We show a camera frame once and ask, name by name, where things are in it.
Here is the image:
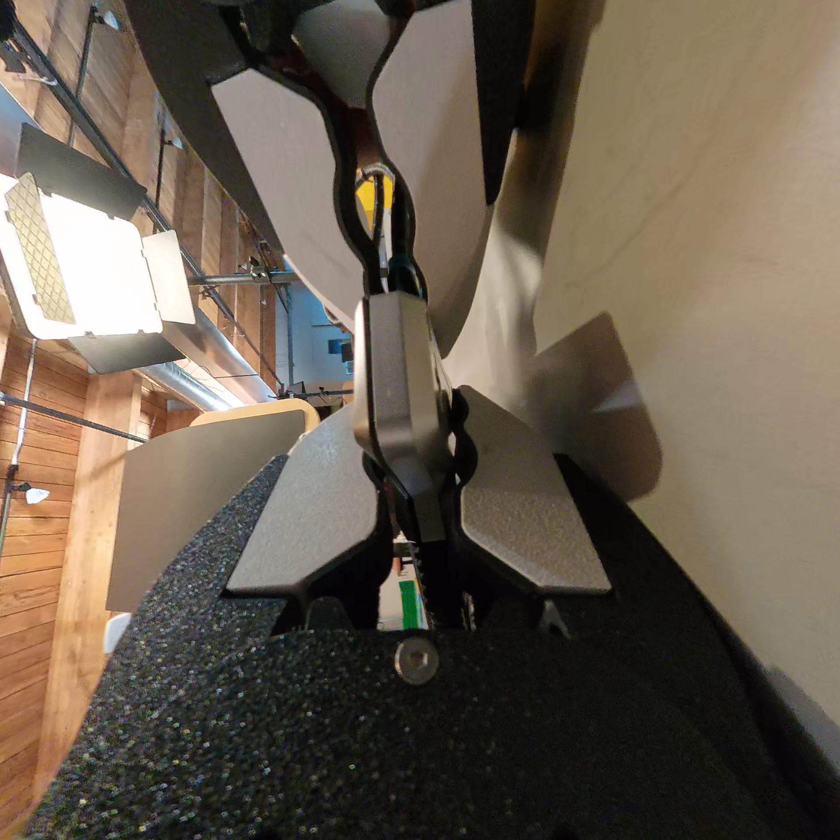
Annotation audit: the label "silver grey usb hub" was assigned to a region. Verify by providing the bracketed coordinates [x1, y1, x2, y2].
[353, 292, 455, 543]

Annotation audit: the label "black ceiling rod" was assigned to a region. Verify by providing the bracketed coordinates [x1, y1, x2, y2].
[0, 390, 151, 446]

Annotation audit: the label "silver ventilation duct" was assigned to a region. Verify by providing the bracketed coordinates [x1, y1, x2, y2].
[138, 308, 280, 413]

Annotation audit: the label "person's right hand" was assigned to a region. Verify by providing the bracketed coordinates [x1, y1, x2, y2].
[353, 105, 389, 169]

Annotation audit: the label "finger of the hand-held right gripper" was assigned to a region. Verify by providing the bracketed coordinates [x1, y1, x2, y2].
[367, 0, 497, 361]
[210, 58, 385, 332]

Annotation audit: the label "black usb cable green plugs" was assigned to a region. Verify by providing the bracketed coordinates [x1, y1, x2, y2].
[364, 164, 424, 299]

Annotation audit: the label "studio light panel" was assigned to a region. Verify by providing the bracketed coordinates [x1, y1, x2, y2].
[0, 121, 198, 375]

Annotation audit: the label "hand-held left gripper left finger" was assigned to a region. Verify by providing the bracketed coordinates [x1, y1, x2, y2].
[224, 406, 393, 630]

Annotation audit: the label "desk lamp with wooden rim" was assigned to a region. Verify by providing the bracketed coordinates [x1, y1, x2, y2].
[105, 397, 322, 614]

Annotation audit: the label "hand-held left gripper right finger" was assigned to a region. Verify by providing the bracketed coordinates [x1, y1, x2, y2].
[449, 385, 613, 627]

